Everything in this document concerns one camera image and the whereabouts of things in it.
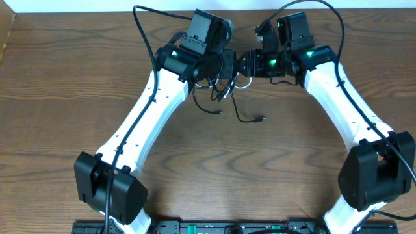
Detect white usb cable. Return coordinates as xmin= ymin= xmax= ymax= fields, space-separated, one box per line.
xmin=194 ymin=76 xmax=254 ymax=102

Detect black usb cable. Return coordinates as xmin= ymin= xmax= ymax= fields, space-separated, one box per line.
xmin=191 ymin=74 xmax=267 ymax=124

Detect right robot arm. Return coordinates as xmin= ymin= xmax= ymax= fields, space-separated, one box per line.
xmin=238 ymin=12 xmax=415 ymax=233

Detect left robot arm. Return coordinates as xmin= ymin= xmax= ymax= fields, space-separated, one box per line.
xmin=73 ymin=10 xmax=234 ymax=233

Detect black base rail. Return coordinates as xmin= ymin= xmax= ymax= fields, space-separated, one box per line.
xmin=71 ymin=219 xmax=399 ymax=234

